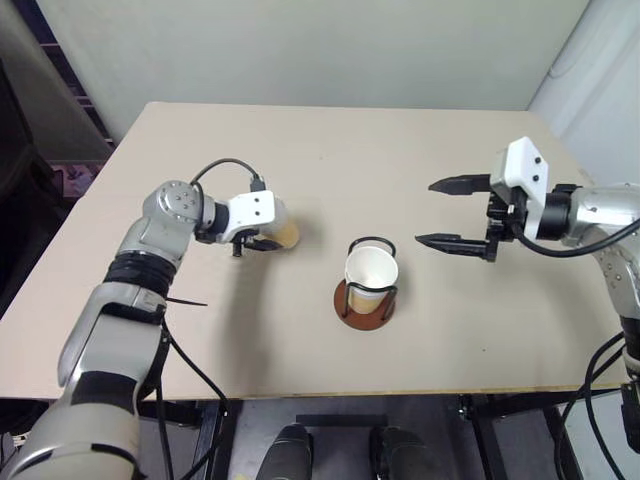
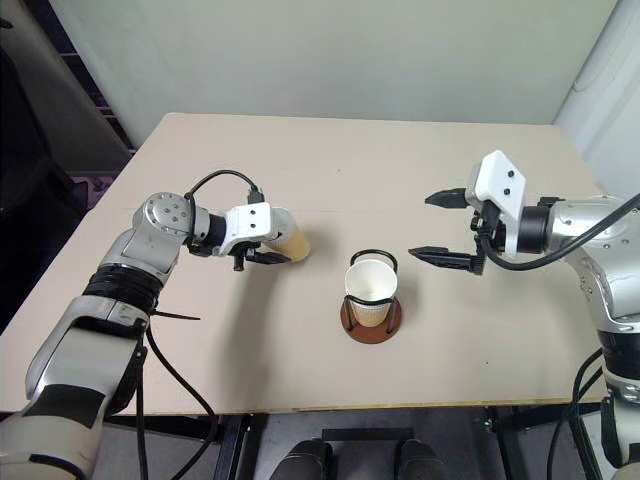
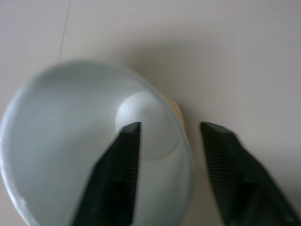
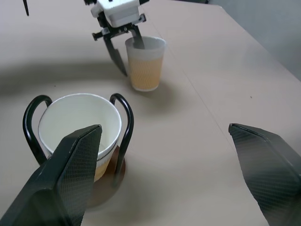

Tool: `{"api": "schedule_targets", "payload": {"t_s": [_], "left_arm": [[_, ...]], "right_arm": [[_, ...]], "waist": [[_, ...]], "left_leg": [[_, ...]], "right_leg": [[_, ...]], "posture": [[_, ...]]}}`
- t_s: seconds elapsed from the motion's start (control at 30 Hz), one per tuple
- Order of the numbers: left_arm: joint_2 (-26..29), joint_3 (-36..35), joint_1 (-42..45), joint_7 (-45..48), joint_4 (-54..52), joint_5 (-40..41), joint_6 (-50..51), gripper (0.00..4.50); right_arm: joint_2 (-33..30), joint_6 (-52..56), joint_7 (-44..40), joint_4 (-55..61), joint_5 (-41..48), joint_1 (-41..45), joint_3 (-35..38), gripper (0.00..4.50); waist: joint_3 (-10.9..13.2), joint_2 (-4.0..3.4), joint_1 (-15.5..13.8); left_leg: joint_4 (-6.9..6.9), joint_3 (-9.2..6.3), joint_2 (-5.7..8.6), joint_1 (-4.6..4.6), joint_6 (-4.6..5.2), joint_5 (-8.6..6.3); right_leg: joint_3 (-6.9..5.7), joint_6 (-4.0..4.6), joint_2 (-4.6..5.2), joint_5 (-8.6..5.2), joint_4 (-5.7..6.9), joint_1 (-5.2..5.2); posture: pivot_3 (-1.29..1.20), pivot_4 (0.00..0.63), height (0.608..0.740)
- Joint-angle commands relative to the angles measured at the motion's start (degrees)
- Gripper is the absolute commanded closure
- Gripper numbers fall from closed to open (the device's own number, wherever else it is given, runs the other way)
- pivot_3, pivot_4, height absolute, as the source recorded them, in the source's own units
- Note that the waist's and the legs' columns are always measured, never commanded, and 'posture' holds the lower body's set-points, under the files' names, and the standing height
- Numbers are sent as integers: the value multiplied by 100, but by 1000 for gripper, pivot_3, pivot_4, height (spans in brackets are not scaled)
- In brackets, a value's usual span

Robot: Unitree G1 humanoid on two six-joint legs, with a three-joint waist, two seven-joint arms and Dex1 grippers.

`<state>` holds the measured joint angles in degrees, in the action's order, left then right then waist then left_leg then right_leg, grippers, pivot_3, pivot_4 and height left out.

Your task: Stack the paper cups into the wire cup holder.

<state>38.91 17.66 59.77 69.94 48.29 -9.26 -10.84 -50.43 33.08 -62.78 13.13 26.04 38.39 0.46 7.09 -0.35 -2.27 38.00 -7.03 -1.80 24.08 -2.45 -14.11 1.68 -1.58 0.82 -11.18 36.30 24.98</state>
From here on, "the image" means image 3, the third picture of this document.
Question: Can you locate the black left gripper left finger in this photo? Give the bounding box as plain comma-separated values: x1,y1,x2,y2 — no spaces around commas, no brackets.
70,121,142,226

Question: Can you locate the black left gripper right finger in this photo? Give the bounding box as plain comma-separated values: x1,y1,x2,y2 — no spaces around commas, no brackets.
200,121,301,226

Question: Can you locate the white paper cup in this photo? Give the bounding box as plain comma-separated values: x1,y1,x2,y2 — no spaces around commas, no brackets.
0,60,195,226

